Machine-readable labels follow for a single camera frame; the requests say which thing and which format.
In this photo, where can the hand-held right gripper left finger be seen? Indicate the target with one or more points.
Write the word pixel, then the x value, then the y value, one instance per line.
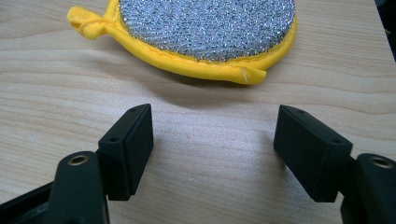
pixel 126 155

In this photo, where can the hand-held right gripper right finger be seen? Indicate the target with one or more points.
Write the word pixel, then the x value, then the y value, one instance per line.
pixel 308 152

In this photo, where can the yellow silver scouring pad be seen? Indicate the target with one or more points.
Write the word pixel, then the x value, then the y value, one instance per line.
pixel 205 28

